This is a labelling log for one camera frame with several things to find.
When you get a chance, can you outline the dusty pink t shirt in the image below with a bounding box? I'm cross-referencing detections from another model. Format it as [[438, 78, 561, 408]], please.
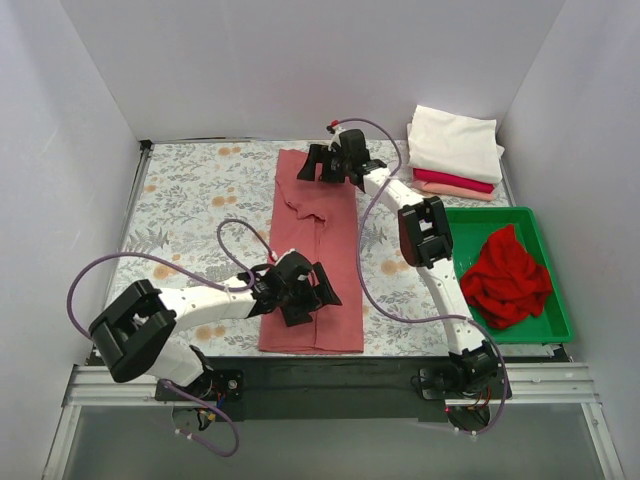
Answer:
[[258, 150, 364, 354]]

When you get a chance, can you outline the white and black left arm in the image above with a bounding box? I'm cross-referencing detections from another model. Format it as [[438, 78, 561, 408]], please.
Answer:
[[88, 250, 341, 400]]

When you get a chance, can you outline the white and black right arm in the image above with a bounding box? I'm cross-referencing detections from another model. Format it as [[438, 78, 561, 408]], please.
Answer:
[[297, 121, 503, 398]]

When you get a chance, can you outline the folded magenta t shirt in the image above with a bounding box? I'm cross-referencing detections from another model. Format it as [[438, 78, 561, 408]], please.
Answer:
[[412, 168, 495, 193]]

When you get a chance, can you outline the floral patterned table mat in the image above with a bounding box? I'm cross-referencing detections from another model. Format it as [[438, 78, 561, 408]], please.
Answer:
[[107, 140, 448, 356]]

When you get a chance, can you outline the folded white t shirt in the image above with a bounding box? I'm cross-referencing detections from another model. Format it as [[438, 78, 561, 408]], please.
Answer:
[[407, 105, 504, 185]]

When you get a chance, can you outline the folded light pink t shirt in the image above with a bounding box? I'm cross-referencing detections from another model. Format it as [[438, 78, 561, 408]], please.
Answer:
[[412, 180, 495, 202]]

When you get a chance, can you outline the crumpled red t shirt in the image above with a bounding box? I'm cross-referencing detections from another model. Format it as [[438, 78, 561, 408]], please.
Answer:
[[460, 224, 553, 330]]

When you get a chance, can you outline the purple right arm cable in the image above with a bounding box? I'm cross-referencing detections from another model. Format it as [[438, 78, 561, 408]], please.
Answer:
[[327, 116, 512, 439]]

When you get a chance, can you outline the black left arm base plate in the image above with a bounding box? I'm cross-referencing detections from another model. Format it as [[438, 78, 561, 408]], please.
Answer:
[[176, 369, 245, 402]]

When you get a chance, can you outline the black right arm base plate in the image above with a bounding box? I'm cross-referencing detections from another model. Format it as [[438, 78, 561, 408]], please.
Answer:
[[413, 364, 504, 400]]

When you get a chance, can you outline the aluminium frame rail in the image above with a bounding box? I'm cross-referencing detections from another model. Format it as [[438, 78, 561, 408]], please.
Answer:
[[43, 359, 625, 479]]

